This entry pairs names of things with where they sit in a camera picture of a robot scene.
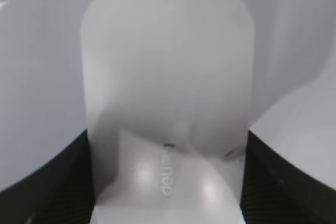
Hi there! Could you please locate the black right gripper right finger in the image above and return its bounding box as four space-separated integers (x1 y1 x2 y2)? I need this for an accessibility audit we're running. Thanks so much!
240 132 335 223

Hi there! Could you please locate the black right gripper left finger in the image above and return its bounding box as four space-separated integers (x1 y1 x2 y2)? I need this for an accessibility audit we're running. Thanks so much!
1 131 95 223

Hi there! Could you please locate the white whiteboard eraser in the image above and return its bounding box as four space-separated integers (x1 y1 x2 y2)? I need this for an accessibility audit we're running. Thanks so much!
80 0 255 223

